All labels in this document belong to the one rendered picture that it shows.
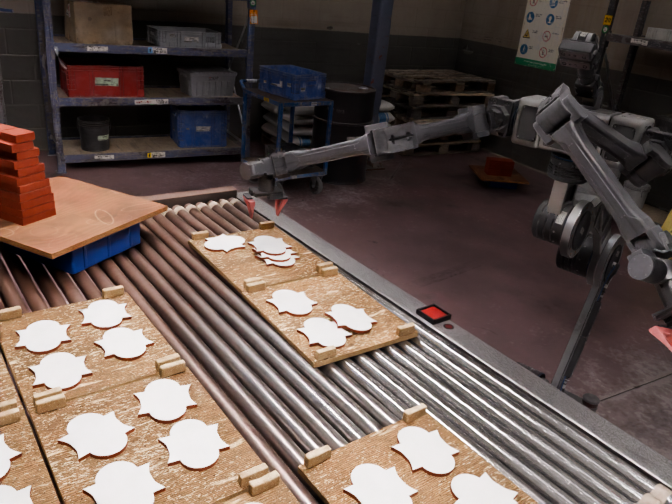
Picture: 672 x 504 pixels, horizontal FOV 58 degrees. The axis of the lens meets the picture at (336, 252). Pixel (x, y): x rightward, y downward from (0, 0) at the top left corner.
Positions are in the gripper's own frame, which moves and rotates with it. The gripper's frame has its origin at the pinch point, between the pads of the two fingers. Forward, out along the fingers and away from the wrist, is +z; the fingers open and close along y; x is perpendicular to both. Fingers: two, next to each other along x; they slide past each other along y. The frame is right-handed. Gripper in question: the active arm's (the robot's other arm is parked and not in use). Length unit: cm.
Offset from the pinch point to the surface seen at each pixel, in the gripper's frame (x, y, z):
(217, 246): 1.4, -16.0, 11.0
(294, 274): -24.1, 1.4, 11.4
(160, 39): 396, 62, -3
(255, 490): -105, -44, 8
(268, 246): -7.5, -1.0, 8.7
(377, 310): -53, 15, 11
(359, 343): -67, 1, 11
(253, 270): -17.5, -10.2, 11.6
